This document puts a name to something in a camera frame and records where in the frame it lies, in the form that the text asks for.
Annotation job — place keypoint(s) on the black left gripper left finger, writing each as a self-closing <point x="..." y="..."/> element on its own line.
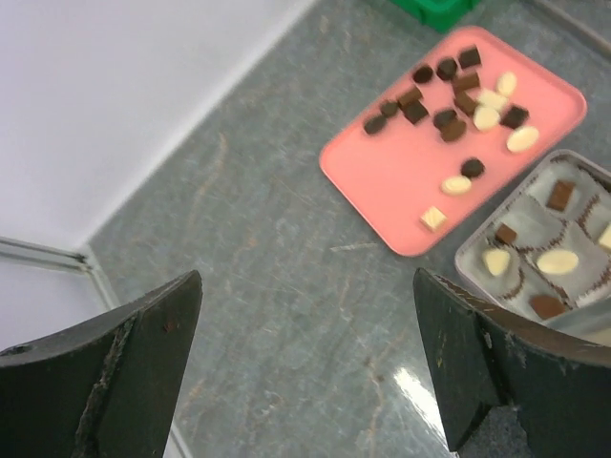
<point x="107" y="387"/>

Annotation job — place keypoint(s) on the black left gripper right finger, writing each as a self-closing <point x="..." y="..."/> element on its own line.
<point x="481" y="356"/>

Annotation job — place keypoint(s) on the pink square chocolate tin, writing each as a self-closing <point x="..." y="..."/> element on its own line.
<point x="583" y="227"/>

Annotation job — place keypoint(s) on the pink chocolate tray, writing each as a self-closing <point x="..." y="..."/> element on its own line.
<point x="391" y="178"/>

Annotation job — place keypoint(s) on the silver tin lid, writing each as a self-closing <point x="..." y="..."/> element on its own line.
<point x="590" y="323"/>

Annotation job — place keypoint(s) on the metal tongs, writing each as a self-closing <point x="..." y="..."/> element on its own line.
<point x="588" y="36"/>

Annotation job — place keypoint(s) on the brown round chocolate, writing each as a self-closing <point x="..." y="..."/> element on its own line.
<point x="546" y="306"/>

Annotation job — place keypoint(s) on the white heart chocolate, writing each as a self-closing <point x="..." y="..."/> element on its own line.
<point x="496" y="260"/>

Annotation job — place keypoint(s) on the white oval chocolate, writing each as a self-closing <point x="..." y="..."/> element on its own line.
<point x="522" y="139"/>
<point x="456" y="185"/>
<point x="557" y="262"/>

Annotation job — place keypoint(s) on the brown square chocolate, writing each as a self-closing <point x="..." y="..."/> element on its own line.
<point x="504" y="234"/>

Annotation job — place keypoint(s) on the white square chocolate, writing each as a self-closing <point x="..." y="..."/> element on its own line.
<point x="433" y="218"/>

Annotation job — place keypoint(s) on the brown rectangular chocolate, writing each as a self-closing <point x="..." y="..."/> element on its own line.
<point x="560" y="195"/>

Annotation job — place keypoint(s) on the dark round chocolate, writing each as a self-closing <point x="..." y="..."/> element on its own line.
<point x="472" y="168"/>

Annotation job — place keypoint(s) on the green plastic bin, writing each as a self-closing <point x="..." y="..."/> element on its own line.
<point x="440" y="15"/>

